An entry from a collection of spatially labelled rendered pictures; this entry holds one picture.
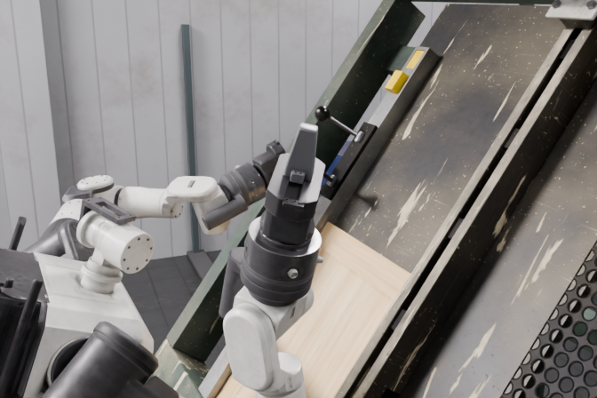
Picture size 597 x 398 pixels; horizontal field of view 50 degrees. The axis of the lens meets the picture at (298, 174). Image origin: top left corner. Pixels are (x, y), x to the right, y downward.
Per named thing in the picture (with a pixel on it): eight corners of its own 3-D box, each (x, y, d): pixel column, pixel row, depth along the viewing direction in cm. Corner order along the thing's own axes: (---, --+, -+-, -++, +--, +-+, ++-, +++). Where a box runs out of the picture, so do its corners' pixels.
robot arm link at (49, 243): (52, 274, 130) (34, 307, 117) (23, 240, 127) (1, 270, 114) (100, 244, 129) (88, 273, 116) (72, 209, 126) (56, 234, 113)
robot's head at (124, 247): (109, 288, 95) (129, 233, 94) (67, 260, 100) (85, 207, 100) (141, 286, 101) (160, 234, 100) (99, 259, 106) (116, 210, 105)
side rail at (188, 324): (198, 351, 176) (165, 337, 170) (413, 15, 180) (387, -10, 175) (205, 362, 171) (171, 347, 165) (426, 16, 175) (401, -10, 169)
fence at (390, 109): (210, 394, 151) (197, 388, 149) (426, 55, 155) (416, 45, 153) (218, 405, 147) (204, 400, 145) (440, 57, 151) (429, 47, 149)
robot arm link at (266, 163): (267, 135, 149) (222, 158, 145) (285, 144, 140) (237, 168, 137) (284, 182, 154) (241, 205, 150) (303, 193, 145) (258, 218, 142)
